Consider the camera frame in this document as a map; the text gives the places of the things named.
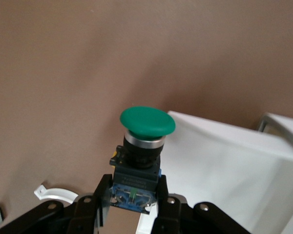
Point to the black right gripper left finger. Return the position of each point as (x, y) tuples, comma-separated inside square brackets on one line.
[(88, 214)]

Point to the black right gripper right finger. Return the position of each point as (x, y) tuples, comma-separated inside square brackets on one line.
[(171, 219)]

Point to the white box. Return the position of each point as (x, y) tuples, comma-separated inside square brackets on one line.
[(222, 170)]

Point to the green mushroom push button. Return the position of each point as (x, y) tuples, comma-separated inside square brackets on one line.
[(146, 122)]

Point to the white drawer cabinet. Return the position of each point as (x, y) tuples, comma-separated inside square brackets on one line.
[(288, 131)]

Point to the white semicircular plastic bracket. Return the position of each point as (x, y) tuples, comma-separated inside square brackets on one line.
[(61, 193)]

